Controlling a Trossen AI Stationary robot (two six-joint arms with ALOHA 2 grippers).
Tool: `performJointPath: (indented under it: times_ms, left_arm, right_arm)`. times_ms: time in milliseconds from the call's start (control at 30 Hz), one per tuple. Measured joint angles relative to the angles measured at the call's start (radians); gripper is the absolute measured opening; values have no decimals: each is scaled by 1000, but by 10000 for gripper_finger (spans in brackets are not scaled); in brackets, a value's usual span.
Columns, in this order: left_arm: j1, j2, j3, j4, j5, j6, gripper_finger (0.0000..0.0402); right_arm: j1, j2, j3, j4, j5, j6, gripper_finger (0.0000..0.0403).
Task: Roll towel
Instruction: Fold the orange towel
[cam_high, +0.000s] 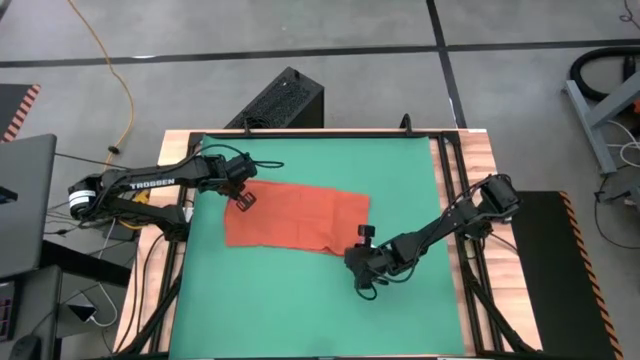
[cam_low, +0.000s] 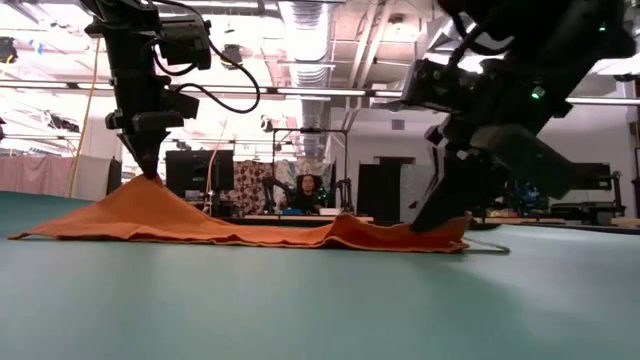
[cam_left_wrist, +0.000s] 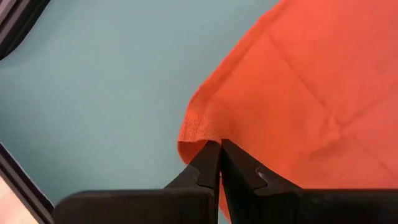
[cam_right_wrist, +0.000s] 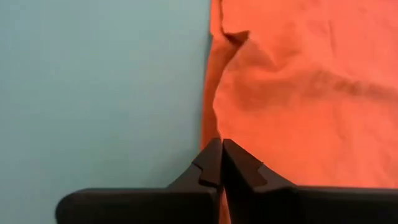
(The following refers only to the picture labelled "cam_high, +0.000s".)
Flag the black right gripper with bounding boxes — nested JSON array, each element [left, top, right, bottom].
[[343, 224, 404, 290]]

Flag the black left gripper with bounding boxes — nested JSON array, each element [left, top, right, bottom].
[[199, 153, 259, 213]]

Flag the orange towel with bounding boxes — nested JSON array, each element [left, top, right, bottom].
[[223, 179, 371, 257]]

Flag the green table mat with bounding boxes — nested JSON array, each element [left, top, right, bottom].
[[168, 134, 467, 359]]

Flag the black computer tower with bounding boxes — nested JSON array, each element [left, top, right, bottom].
[[224, 66, 325, 130]]

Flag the black floor mat orange stripes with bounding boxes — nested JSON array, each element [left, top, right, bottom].
[[507, 189, 625, 360], [0, 83, 41, 144]]

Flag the dark smartphone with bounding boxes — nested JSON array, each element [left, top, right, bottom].
[[67, 301, 99, 325]]

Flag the grey laptop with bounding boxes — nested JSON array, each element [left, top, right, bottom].
[[0, 133, 58, 280]]

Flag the grey metal stand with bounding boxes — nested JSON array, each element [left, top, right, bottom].
[[563, 69, 640, 176]]

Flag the black keyboard with lit keys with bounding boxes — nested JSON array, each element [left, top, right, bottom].
[[0, 281, 17, 343]]

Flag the black computer mouse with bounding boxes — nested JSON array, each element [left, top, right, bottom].
[[8, 333, 42, 360]]

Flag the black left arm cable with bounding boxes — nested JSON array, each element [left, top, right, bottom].
[[199, 143, 285, 170]]

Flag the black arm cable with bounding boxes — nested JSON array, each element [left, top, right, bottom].
[[199, 143, 285, 170], [353, 267, 417, 302]]

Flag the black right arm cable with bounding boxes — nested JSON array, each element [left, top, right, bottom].
[[353, 267, 417, 302]]

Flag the black table frame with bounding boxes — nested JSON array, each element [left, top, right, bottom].
[[115, 127, 544, 360]]

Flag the yellow floor cable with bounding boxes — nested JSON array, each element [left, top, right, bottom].
[[66, 0, 149, 231]]

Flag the black hose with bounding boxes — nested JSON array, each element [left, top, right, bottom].
[[569, 46, 640, 104]]

